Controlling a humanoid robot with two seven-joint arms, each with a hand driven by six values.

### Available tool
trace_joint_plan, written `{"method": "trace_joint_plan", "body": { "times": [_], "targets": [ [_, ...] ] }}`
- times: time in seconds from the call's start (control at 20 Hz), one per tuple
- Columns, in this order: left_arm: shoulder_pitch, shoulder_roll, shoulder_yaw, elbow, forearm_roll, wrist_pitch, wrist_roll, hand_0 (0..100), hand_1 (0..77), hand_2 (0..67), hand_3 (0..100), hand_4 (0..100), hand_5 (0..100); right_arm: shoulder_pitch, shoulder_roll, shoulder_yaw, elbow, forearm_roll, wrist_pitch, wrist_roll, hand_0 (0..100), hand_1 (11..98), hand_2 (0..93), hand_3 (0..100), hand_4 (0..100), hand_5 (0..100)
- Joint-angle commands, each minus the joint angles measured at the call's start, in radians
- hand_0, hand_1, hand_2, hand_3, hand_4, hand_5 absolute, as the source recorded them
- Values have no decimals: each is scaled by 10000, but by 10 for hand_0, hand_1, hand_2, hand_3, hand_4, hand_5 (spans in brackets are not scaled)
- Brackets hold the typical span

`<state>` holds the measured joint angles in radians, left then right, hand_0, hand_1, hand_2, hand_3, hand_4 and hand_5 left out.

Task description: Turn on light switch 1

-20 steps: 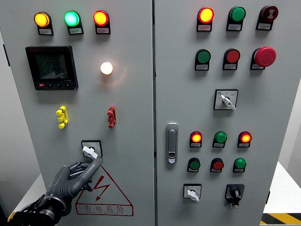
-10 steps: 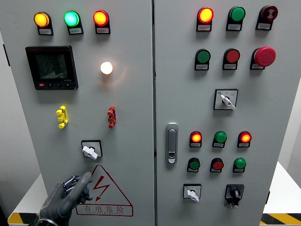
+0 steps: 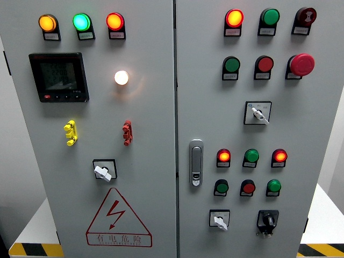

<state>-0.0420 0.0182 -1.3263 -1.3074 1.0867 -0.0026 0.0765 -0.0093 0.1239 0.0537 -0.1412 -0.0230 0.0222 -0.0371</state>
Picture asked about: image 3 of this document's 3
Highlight medium white-handled turn switch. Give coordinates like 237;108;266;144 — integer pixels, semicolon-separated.
92;159;118;184

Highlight pale grey cabinet door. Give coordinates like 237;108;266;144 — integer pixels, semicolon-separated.
176;0;344;258
0;0;177;258

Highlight silver door lock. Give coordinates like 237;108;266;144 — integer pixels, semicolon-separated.
189;139;204;187

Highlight small red round lamp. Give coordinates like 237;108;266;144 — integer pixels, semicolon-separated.
271;148;288;163
217;148;231;163

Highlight white round lamp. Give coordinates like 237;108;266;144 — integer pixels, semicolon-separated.
114;70;130;85

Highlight small green push button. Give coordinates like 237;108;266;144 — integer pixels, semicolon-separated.
214;179;230;194

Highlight small green round lamp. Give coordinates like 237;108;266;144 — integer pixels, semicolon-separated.
267;179;282;194
243;148;260;163

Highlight large green push button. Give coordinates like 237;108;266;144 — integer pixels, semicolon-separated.
223;56;241;74

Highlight small red push button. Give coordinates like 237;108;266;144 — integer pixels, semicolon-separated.
240;179;256;195

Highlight red warning triangle sticker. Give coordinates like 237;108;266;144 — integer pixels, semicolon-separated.
85;187;153;247

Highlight large red push button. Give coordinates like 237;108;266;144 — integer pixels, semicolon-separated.
255;55;275;73

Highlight large red round lamp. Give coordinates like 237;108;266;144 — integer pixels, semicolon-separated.
225;9;245;28
106;12;125;31

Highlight black display meter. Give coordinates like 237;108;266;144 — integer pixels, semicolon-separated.
28;52;90;103

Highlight bright green round lamp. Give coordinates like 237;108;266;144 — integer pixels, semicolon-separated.
73;13;92;32

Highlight large red stop button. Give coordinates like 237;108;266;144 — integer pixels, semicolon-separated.
288;53;316;77

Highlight dark green round lamp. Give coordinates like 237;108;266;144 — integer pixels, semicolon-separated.
260;8;281;27

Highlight large yellow round lamp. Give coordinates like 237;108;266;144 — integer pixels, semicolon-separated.
38;13;58;33

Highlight dark red buzzer lamp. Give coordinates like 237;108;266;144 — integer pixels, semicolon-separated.
296;7;318;27

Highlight black yellow striped tape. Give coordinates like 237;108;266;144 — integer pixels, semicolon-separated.
297;243;344;257
9;243;65;257

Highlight small red handle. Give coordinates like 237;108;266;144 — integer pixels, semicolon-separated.
122;120;133;147

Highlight large white-handled turn switch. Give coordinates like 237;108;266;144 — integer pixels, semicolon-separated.
243;101;273;126

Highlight small yellow handle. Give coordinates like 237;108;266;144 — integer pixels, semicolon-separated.
63;120;78;147

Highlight small white-handled turn switch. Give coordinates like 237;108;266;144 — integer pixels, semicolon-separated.
209;209;231;231

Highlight black-handled turn switch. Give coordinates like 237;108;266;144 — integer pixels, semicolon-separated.
256;210;280;239

